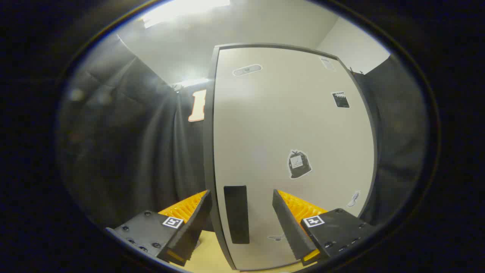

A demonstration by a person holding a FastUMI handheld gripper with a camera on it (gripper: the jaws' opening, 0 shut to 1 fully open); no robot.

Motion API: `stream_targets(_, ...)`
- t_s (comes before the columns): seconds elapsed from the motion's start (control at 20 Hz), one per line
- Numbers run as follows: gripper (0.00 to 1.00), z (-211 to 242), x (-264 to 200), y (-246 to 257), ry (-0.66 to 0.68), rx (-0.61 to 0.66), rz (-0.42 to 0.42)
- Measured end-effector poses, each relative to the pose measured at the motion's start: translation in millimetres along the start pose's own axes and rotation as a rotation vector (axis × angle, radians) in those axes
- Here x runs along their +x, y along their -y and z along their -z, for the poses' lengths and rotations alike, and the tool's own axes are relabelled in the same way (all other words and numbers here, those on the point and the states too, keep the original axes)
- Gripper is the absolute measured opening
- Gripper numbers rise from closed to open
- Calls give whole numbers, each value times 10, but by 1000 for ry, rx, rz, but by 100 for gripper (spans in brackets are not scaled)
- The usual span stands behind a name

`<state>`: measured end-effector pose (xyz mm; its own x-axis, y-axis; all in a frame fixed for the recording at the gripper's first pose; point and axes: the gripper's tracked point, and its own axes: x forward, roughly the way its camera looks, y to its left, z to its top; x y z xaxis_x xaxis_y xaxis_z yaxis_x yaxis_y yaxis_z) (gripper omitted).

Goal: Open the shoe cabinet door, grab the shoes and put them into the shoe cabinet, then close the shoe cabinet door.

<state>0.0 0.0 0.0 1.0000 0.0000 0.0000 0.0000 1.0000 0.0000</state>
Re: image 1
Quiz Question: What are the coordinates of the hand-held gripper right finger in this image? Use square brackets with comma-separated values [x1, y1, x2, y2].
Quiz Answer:
[272, 189, 376, 267]

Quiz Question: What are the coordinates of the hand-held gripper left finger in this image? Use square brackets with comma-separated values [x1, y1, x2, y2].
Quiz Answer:
[105, 190, 213, 267]

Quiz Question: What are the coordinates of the black door handle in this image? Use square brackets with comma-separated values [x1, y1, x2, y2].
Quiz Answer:
[224, 185, 250, 244]

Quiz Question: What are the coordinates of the grey shoe cabinet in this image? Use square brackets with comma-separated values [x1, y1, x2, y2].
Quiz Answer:
[203, 42, 378, 271]

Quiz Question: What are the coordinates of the white shoe cabinet door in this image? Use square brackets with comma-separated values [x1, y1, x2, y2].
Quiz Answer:
[213, 46, 375, 270]

